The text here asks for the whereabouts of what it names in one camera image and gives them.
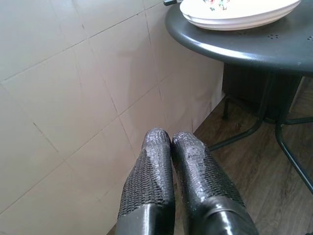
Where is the black round metal table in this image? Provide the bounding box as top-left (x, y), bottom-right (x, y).
top-left (164, 0), bottom-right (313, 196)

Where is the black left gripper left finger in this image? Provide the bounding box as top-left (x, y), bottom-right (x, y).
top-left (114, 127), bottom-right (176, 235)

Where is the small floral plate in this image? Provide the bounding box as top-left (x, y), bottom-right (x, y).
top-left (179, 0), bottom-right (302, 31)

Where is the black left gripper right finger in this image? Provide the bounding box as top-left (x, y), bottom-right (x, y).
top-left (170, 130), bottom-right (260, 235)

